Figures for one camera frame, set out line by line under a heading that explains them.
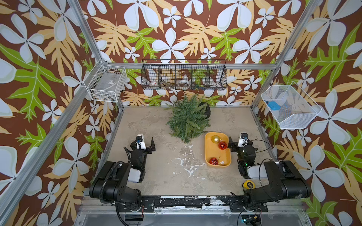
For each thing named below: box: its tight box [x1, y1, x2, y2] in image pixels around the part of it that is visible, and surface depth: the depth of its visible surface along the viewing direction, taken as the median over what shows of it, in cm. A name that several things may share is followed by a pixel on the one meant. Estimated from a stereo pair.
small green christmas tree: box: [165, 95, 212, 144], surface depth 78 cm
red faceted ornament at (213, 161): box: [208, 157, 219, 166], surface depth 86 cm
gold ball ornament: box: [210, 135, 221, 144], surface depth 98 cm
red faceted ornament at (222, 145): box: [218, 141, 228, 151], surface depth 94 cm
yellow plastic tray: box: [204, 131, 232, 168], surface depth 94 cm
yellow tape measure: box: [242, 179, 256, 190], surface depth 81 cm
